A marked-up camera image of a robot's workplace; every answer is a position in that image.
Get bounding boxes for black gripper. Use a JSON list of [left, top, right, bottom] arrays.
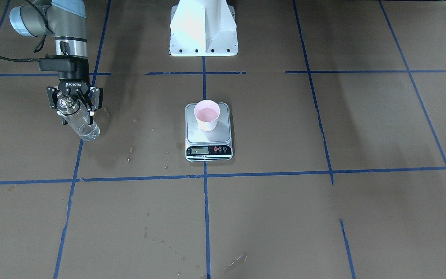
[[39, 55, 104, 125]]

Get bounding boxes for clear glass sauce bottle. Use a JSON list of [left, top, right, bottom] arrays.
[[56, 95, 100, 141]]

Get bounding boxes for pink paper cup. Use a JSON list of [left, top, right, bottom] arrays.
[[194, 100, 221, 132]]

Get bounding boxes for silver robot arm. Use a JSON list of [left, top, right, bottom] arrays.
[[9, 0, 103, 125]]

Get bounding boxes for grey digital kitchen scale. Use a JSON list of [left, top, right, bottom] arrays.
[[185, 102, 234, 161]]

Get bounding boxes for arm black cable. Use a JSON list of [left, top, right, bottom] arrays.
[[0, 0, 49, 62]]

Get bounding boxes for white pedestal column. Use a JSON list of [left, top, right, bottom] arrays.
[[169, 0, 239, 57]]

